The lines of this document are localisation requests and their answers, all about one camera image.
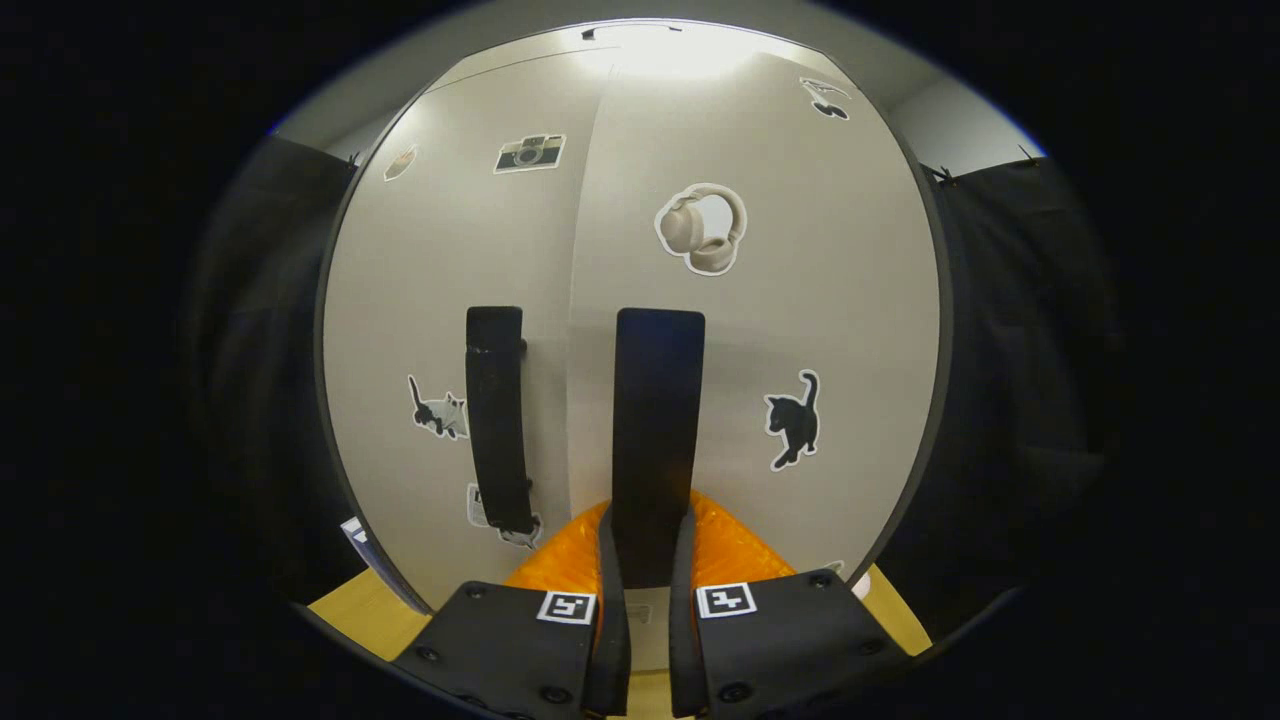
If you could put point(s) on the white double-door shoe cabinet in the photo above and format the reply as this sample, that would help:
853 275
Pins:
319 340

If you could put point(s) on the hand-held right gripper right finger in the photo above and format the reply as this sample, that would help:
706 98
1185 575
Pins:
685 640

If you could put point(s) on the black backdrop cloth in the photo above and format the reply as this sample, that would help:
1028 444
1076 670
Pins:
1020 350

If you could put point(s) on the white cabinet door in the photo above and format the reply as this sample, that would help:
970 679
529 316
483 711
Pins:
850 300
420 280

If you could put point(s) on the white cabinet drawer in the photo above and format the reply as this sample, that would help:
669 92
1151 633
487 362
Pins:
520 62

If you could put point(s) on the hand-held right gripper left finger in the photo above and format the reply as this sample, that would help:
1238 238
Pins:
612 640

